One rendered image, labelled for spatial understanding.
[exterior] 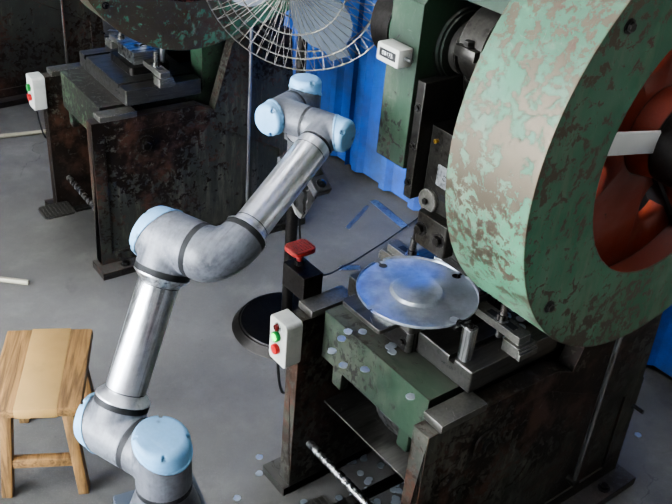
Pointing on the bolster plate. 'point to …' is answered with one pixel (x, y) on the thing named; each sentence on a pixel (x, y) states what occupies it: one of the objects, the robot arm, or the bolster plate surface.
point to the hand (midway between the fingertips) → (303, 214)
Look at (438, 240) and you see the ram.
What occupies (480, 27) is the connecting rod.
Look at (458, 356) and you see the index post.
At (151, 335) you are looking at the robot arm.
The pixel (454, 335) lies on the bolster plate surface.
